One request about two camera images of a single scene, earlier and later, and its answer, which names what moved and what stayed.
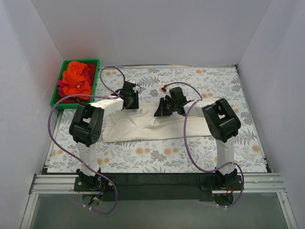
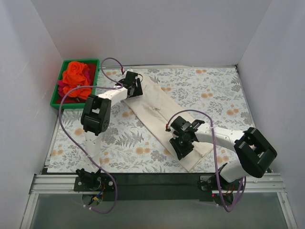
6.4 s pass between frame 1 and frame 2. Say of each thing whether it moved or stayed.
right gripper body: moved
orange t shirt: stayed
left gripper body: moved
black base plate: stayed
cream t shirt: moved
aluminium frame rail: stayed
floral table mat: stayed
